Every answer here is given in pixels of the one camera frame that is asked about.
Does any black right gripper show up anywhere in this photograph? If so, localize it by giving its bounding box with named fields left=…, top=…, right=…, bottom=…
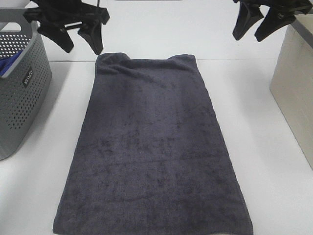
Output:
left=232, top=0, right=312, bottom=42

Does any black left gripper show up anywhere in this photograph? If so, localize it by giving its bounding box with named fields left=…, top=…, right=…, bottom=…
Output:
left=23, top=0, right=110, bottom=54

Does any beige storage bin grey rim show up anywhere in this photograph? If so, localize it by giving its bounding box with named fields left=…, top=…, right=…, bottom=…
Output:
left=270, top=12, right=313, bottom=165

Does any blue cloth in basket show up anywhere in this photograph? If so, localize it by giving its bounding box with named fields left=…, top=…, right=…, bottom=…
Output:
left=0, top=51, right=21, bottom=76

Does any grey perforated plastic basket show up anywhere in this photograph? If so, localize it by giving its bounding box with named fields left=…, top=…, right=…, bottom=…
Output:
left=0, top=8, right=52, bottom=159

